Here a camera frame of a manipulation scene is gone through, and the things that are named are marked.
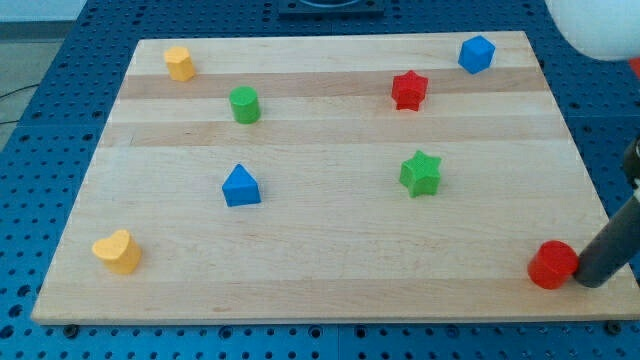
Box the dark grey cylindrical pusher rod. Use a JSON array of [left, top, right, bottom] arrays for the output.
[[574, 194, 639, 288]]

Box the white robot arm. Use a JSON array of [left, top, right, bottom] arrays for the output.
[[545, 0, 639, 288]]

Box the green star block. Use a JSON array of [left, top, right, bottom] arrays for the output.
[[399, 150, 441, 198]]

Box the red star block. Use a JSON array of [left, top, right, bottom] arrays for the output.
[[391, 70, 429, 111]]

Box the red cylinder block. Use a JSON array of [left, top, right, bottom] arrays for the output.
[[527, 240, 579, 290]]

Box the wooden board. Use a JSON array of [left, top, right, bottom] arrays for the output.
[[32, 31, 639, 325]]

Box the blue cube block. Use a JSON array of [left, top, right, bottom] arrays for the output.
[[458, 35, 496, 74]]

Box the blue triangle block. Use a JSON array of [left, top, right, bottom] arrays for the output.
[[222, 164, 261, 207]]

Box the green cylinder block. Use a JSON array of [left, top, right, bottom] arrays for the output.
[[229, 86, 261, 124]]

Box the yellow hexagon block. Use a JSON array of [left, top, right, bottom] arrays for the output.
[[164, 46, 195, 82]]

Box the yellow heart block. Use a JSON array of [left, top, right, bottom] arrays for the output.
[[92, 229, 142, 275]]

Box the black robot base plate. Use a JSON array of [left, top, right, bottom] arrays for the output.
[[276, 0, 386, 17]]

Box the black cable on floor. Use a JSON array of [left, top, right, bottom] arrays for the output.
[[0, 83, 40, 126]]

